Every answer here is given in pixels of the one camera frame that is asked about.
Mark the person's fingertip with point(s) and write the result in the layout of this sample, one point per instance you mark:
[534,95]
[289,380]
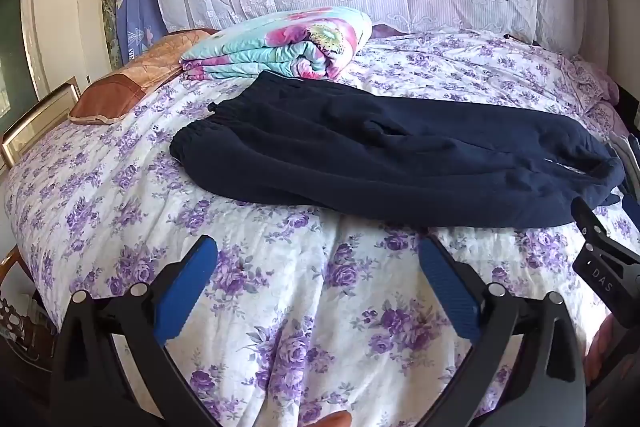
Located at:
[336,419]

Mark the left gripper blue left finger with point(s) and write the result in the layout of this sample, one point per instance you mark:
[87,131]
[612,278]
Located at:
[89,386]

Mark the dark navy blue pants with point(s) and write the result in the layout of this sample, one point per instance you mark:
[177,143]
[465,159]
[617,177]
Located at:
[425,163]

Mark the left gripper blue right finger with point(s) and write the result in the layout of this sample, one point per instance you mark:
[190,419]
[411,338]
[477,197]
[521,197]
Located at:
[546,386]

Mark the wooden chair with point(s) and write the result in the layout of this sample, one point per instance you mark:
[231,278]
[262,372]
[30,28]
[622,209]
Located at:
[25,324]

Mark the folded teal pink floral blanket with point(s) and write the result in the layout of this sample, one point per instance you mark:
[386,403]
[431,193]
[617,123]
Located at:
[313,44]

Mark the brown satin pillow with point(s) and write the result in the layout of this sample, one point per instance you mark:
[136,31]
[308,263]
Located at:
[114,96]

